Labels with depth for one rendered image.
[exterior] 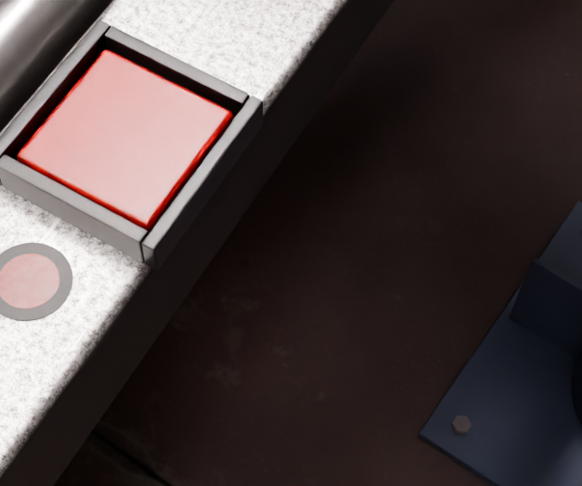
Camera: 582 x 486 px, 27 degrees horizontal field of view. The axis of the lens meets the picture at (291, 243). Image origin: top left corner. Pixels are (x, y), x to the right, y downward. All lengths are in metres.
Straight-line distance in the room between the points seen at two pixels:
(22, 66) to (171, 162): 0.09
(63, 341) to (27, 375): 0.02
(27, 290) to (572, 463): 1.03
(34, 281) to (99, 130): 0.06
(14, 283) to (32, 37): 0.11
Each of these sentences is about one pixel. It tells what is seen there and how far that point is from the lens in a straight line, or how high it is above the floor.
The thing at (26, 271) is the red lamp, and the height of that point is 0.92.
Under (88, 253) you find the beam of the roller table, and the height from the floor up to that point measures 0.91.
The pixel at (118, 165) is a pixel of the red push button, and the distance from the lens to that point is 0.45.
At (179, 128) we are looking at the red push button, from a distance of 0.46.
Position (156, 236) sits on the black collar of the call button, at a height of 0.93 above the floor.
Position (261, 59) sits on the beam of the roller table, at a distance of 0.50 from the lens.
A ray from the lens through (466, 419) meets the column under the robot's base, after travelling 1.40.
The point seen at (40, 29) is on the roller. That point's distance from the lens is 0.51.
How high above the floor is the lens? 1.31
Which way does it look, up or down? 61 degrees down
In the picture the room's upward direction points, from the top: 3 degrees clockwise
